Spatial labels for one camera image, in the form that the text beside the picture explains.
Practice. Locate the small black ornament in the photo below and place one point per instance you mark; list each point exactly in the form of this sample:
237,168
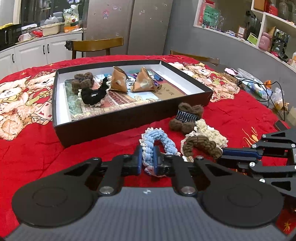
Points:
69,45

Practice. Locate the black lace-trimmed scrunchie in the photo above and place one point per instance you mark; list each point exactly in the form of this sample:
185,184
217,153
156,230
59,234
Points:
92,97

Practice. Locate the green printed box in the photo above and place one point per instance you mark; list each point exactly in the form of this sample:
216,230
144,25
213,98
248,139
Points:
210,17

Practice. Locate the blue knit scrunchie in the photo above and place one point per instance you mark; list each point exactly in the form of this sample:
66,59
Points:
152,139

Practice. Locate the black microwave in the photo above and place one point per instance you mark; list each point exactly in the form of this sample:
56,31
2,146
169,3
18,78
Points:
9,36

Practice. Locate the white green snack bag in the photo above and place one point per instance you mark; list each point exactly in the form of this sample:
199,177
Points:
71,15

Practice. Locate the green card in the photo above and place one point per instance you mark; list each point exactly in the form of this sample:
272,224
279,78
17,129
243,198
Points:
252,38

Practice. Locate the white blue packet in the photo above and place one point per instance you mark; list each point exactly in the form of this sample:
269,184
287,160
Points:
259,90

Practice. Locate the cartoon girl fridge magnet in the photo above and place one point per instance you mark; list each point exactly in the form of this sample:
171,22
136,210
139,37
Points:
106,14

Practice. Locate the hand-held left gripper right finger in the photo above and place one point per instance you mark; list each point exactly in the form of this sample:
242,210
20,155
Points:
157,161

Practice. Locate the white and pink mug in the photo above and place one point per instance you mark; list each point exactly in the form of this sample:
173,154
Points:
24,37

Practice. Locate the small picture frame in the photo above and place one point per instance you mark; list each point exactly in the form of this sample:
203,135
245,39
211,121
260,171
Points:
241,32

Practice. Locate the pink cloth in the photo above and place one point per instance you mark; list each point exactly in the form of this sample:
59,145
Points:
230,71

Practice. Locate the silver refrigerator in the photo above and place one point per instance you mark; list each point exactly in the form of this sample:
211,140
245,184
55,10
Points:
143,27

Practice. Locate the beige plastic basin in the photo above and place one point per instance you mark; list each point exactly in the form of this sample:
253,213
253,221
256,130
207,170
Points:
50,30

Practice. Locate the cream knit scrunchie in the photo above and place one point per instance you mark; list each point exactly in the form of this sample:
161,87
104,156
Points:
212,135

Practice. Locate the red jar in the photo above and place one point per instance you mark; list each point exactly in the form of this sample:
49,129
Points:
273,7

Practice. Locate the black cardboard box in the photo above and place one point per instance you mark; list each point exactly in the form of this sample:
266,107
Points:
104,129

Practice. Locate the printed picture board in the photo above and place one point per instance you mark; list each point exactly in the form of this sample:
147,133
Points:
129,102

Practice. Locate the white wall shelf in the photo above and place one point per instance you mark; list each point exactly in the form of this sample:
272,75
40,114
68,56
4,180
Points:
266,23

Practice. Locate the brown fuzzy hair clip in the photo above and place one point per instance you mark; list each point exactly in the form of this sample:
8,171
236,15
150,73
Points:
81,81
185,124

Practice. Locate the yellow lace cover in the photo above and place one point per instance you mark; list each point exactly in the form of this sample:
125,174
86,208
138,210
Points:
5,26

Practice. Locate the brown knit scrunchie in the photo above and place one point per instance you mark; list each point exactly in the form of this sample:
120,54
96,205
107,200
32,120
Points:
203,144

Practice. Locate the brown triangular paper packet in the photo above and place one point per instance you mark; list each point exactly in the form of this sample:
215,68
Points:
118,81
143,81

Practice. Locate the orange food packet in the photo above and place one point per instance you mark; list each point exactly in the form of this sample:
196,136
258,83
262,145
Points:
72,29

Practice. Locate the wooden chair back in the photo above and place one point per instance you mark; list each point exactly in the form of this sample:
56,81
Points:
97,44

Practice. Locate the blue binder clip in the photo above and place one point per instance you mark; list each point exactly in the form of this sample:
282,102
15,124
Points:
157,76

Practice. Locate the white kitchen cabinet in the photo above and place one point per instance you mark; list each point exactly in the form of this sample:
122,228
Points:
32,53

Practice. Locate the plastic bag with yellow contents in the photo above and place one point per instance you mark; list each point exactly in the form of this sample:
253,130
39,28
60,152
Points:
278,99

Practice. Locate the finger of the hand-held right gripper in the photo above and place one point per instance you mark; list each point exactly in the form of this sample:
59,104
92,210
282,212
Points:
233,163
240,154

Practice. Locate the black smartphone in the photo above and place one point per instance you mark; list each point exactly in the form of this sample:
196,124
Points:
281,125

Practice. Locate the clear plastic bag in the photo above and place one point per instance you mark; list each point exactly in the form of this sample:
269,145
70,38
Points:
51,20

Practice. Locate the small orange toy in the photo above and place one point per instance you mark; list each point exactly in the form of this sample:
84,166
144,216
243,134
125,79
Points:
268,83

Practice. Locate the wooden chair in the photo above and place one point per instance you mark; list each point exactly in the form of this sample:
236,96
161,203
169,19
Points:
97,44
196,56

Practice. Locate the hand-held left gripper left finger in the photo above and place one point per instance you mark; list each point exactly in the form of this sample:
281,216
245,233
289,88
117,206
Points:
138,160

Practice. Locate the red plastic bag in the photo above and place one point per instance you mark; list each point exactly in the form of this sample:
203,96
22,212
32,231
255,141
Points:
37,33

